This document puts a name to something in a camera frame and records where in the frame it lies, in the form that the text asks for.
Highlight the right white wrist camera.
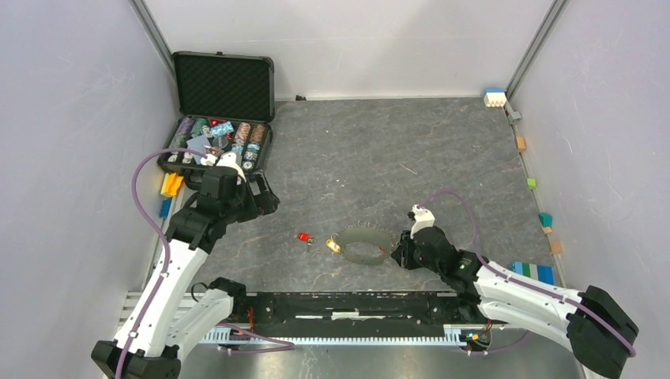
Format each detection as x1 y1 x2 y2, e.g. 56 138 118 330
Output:
408 205 435 239

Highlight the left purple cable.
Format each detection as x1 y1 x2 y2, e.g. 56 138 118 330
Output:
113 148 295 379

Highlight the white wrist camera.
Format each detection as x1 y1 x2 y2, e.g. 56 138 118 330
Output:
408 205 435 239
199 152 247 183

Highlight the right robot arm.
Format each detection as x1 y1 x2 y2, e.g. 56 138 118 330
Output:
391 227 639 378

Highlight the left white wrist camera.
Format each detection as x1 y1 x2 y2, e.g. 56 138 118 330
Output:
199 152 247 183

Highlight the blue green lego stack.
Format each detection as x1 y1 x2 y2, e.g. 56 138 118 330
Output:
509 261 556 285

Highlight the black poker chip case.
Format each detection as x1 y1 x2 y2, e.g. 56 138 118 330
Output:
157 51 276 190

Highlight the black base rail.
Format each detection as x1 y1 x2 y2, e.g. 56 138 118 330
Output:
224 291 488 338

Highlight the orange wooden cube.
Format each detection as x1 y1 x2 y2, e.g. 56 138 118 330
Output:
515 136 527 153

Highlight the tan wooden cube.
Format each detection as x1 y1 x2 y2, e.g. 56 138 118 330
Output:
549 241 563 255

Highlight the yellow tag key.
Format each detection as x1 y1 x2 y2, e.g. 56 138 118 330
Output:
326 233 342 253

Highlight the white blue toy block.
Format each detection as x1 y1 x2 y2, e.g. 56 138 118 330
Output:
483 88 507 107

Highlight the yellow orange toy block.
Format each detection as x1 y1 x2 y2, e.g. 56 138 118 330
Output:
160 173 183 197

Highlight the grey block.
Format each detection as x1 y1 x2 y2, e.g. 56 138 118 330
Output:
504 102 522 126

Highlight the teal cube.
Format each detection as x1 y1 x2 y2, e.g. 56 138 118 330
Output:
538 212 553 227

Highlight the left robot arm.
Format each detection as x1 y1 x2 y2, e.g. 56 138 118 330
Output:
91 167 280 378

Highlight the small red tag key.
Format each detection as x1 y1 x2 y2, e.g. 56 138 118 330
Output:
297 232 315 252

